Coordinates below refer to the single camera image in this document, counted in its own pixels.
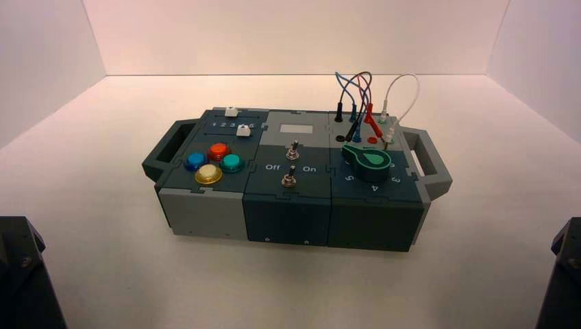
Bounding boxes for orange round push button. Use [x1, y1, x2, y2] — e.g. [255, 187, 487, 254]
[207, 142, 232, 162]

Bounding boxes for black jumper cable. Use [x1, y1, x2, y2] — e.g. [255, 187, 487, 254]
[334, 71, 374, 143]

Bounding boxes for blue round push button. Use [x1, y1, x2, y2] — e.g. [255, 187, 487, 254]
[184, 152, 210, 173]

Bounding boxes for white jumper cable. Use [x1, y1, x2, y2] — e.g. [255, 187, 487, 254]
[379, 73, 421, 145]

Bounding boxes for dark green grey control box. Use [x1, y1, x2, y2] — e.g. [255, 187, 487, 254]
[141, 108, 454, 253]

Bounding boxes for yellow round push button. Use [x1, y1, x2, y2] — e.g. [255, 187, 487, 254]
[195, 164, 224, 186]

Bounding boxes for teal round push button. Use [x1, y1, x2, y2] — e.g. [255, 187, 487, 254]
[219, 154, 247, 174]

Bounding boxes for green rotary selector knob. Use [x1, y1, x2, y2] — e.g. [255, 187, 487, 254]
[341, 144, 393, 184]

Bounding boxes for blue jumper cable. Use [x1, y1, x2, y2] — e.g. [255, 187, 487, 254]
[334, 71, 365, 143]

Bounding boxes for red jumper cable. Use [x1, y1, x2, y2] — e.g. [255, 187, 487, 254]
[356, 75, 381, 137]

